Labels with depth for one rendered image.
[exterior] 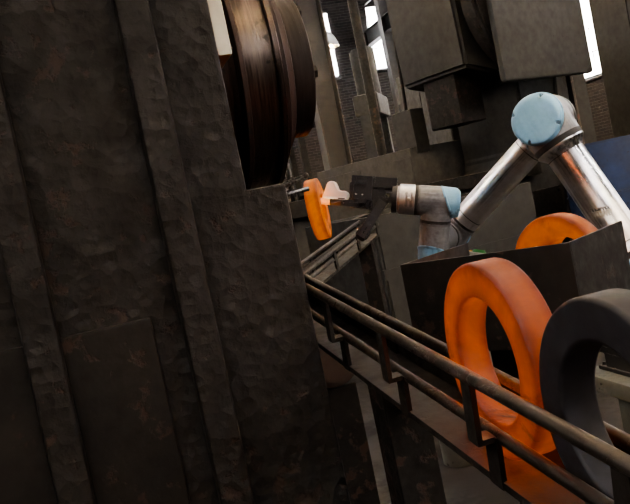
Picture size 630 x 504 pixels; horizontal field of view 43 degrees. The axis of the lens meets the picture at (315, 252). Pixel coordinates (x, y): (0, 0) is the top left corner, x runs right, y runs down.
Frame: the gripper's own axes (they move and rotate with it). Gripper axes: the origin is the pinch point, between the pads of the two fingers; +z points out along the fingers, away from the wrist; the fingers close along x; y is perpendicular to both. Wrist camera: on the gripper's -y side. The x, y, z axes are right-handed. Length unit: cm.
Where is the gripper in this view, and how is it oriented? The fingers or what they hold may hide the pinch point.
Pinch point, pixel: (317, 201)
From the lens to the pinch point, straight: 203.6
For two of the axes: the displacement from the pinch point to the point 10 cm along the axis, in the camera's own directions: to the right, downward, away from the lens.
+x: -1.4, 0.6, -9.9
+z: -9.9, -0.7, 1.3
